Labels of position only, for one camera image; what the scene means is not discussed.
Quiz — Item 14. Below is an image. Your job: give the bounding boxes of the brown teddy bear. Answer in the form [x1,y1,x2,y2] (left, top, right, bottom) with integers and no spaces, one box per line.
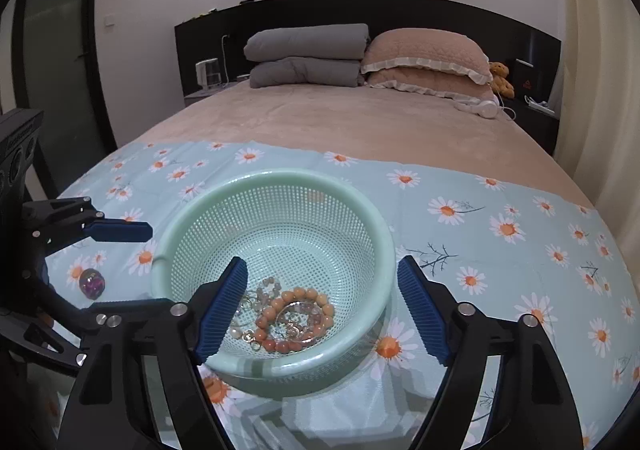
[487,62,516,100]

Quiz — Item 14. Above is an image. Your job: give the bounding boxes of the pink ruffled pillow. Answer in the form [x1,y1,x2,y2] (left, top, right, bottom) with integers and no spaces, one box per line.
[364,70,500,104]
[361,28,493,85]

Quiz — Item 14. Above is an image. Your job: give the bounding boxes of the purple bead bracelet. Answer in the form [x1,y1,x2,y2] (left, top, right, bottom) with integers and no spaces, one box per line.
[239,277,286,316]

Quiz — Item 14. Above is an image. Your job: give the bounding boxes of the dark framed glass door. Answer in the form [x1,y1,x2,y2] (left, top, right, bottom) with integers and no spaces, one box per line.
[10,0,121,201]

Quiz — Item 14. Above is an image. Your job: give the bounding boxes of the green plastic mesh basket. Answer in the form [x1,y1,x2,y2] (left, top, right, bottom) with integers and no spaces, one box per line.
[151,169,397,383]

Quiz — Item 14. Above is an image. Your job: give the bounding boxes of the white charging cable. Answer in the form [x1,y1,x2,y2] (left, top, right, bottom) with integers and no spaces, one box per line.
[220,34,232,84]

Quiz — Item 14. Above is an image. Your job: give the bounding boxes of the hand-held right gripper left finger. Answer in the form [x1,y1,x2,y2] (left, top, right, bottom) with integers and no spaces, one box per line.
[57,257,249,450]

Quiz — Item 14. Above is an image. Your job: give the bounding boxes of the iridescent pig figurine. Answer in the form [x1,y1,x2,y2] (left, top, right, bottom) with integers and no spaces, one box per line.
[79,267,107,301]

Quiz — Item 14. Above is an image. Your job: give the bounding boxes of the pink bedspread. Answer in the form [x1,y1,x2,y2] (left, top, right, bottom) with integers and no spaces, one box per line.
[117,80,596,211]

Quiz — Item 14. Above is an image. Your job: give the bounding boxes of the upper grey pillow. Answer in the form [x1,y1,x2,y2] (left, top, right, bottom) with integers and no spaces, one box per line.
[244,23,370,65]

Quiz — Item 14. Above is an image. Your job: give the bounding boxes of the black box red triangle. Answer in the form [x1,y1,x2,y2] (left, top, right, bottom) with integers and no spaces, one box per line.
[515,59,541,98]

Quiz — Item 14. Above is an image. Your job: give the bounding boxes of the daisy print blue cloth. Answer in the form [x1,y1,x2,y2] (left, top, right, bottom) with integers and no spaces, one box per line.
[25,140,633,450]

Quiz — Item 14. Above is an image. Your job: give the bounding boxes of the orange bead bracelet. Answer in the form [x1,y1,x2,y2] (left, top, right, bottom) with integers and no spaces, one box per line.
[243,286,336,355]

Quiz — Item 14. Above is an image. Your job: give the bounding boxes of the white bedside appliance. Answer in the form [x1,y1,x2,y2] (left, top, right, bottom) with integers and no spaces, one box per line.
[195,59,223,92]

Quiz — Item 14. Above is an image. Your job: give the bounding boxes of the black nightstand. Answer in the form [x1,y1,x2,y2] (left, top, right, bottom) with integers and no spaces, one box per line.
[182,88,236,108]
[505,98,560,156]

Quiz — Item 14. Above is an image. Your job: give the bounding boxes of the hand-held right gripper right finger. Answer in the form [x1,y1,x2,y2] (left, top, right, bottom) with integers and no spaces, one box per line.
[397,255,583,450]

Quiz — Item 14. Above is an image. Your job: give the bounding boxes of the white headphones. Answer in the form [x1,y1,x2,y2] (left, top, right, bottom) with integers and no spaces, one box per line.
[454,99,516,120]

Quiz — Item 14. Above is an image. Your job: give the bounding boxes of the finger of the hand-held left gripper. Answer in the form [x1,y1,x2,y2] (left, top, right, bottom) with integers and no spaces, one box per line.
[20,197,154,253]
[20,250,175,367]

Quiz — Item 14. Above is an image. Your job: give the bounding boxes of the cream curtain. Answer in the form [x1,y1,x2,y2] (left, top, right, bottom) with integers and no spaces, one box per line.
[550,0,640,251]

